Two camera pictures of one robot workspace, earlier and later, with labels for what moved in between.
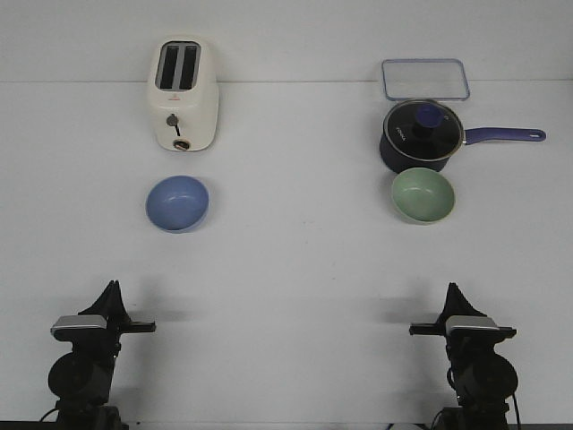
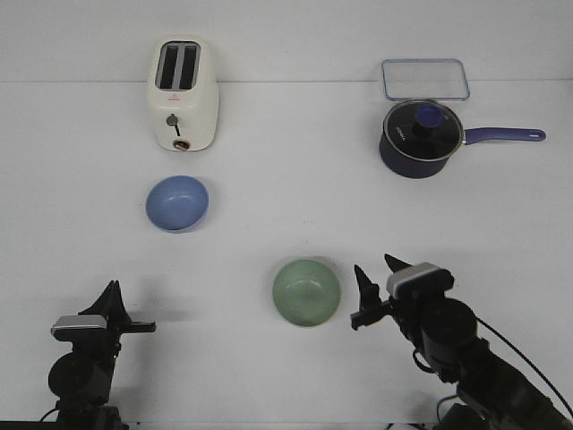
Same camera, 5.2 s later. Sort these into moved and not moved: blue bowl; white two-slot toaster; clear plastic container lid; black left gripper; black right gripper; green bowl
Moved: green bowl; black right gripper
Not moved: white two-slot toaster; clear plastic container lid; blue bowl; black left gripper
